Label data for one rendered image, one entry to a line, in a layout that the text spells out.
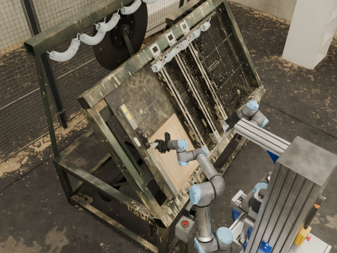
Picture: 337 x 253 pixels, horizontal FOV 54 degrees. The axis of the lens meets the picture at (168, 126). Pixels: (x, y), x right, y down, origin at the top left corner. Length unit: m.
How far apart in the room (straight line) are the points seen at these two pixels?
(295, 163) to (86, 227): 2.68
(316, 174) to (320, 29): 4.42
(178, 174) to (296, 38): 3.94
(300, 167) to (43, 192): 3.24
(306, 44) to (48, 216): 4.78
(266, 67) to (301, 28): 0.83
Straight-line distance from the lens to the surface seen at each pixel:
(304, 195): 1.92
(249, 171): 4.41
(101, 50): 3.12
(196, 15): 3.39
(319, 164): 1.91
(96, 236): 3.90
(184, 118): 3.06
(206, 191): 2.12
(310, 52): 6.30
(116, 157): 2.61
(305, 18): 6.12
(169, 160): 2.95
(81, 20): 2.76
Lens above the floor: 3.38
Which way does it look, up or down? 44 degrees down
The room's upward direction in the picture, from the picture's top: straight up
